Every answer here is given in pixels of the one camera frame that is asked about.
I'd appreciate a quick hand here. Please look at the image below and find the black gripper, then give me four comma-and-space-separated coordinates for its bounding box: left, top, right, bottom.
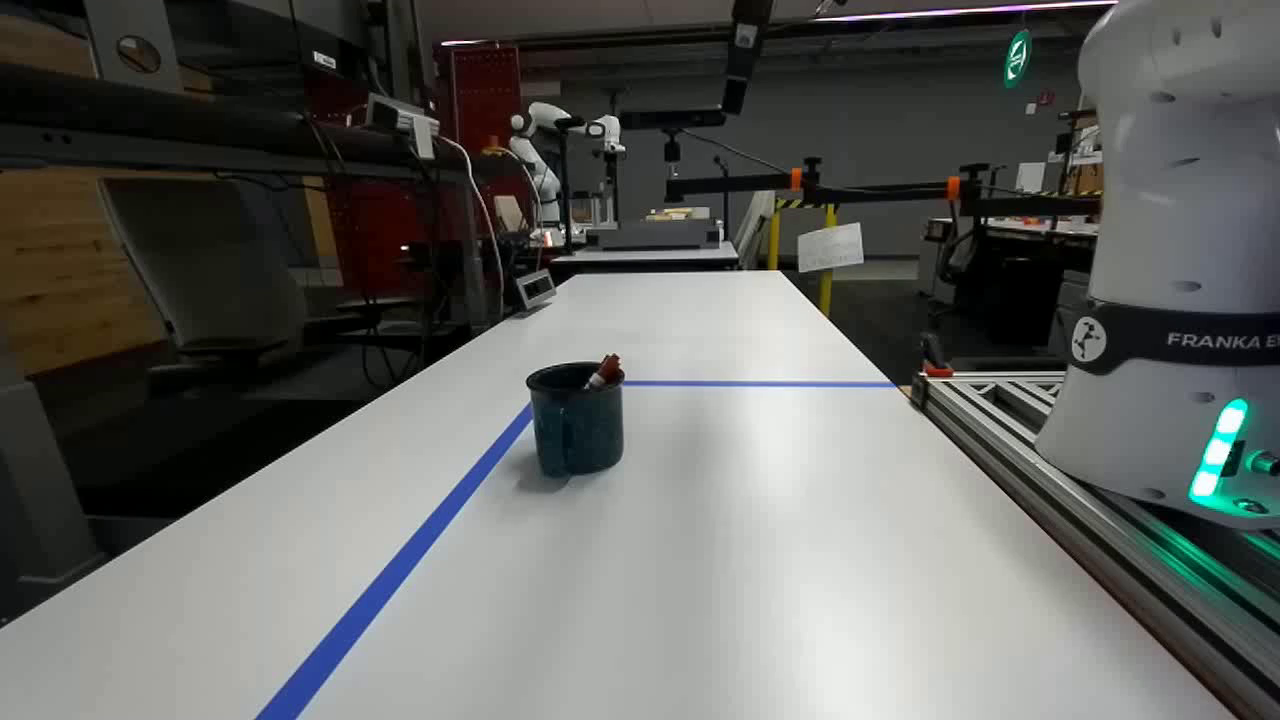
715, 0, 781, 118

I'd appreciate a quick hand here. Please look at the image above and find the red and white marker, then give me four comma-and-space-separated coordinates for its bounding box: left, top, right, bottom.
585, 351, 628, 396

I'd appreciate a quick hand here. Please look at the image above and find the short black horizontal bar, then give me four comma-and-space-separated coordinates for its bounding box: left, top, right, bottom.
614, 103, 733, 134

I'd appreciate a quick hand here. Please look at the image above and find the black bar with orange clamps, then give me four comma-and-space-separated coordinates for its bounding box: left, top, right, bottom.
664, 154, 1107, 214

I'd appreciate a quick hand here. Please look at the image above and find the white paper sign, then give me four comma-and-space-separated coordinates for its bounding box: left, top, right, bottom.
791, 221, 867, 281

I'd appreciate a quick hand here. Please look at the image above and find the white background table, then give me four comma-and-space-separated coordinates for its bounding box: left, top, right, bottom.
547, 236, 745, 281

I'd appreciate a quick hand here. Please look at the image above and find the ceiling light strip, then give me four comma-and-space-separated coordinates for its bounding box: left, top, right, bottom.
808, 0, 1121, 29

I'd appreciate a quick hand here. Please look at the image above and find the red cabinet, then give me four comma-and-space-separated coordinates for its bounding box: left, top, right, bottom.
331, 36, 524, 299

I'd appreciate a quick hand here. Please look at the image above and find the green round sign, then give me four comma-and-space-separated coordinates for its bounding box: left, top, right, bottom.
999, 25, 1035, 92

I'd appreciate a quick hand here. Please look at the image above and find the small grey display device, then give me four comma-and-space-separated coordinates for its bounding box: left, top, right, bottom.
510, 265, 558, 316

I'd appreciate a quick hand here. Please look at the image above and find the white power box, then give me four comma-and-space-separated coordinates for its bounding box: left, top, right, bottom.
359, 89, 444, 163

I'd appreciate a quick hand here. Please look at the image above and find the black cart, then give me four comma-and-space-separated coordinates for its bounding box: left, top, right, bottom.
926, 214, 1099, 361

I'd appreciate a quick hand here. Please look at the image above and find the dark teal mug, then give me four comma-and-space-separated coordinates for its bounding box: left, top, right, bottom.
524, 357, 628, 481

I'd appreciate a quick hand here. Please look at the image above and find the grey box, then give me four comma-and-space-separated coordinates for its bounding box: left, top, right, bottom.
98, 176, 310, 361

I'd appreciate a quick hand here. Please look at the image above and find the black overhead beam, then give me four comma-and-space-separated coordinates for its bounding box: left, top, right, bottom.
0, 58, 465, 184

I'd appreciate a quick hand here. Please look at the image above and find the long blue tape strip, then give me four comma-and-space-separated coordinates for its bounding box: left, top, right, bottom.
254, 398, 538, 720

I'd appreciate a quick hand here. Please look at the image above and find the wooden panel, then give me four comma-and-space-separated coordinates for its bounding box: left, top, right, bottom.
0, 169, 172, 380

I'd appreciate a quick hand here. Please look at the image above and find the tall yellow post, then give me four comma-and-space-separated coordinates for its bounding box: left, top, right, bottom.
814, 199, 842, 319

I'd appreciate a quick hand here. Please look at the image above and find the aluminium frame rail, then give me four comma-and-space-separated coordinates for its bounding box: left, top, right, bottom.
906, 367, 1280, 720

